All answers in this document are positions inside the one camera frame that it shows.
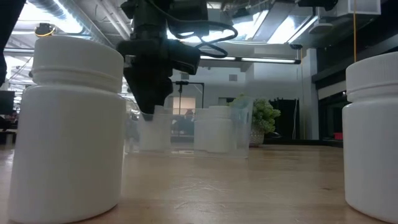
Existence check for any long ceiling light fixture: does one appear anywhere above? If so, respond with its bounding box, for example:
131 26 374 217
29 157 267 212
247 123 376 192
198 55 302 65

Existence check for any black camera tripod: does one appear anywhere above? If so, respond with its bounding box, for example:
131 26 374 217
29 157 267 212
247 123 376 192
175 80 190 116

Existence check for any clear plastic basket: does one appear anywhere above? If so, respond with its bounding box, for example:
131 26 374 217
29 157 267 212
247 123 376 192
124 95 254 159

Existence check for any ceiling camera with yellow ring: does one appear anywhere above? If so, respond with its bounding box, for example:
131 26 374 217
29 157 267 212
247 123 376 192
34 22 57 38

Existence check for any green potted succulent plant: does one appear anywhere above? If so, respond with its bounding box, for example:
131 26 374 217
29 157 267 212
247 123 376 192
231 93 282 147

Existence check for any black computer monitor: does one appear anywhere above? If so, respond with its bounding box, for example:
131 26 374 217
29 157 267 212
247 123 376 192
0 90 16 115

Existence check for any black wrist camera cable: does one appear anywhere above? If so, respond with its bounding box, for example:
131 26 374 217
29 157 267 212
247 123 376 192
167 19 239 59

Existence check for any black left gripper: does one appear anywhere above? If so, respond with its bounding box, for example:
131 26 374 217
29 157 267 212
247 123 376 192
116 30 174 115

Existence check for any person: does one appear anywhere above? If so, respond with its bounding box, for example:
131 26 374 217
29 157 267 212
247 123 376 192
174 108 196 135

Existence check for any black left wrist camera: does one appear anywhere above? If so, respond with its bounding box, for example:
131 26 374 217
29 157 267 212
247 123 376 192
169 39 201 75

